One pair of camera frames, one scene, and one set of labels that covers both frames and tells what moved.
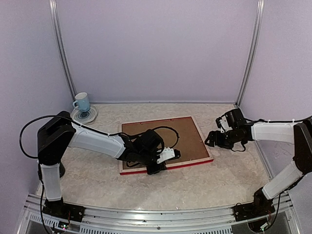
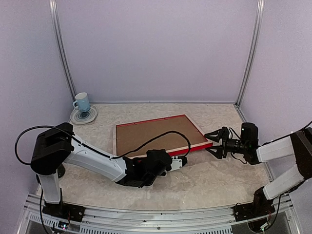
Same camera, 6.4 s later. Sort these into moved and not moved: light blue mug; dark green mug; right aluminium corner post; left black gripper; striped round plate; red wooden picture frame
Moved: red wooden picture frame; left black gripper
Not moved: right aluminium corner post; striped round plate; light blue mug; dark green mug
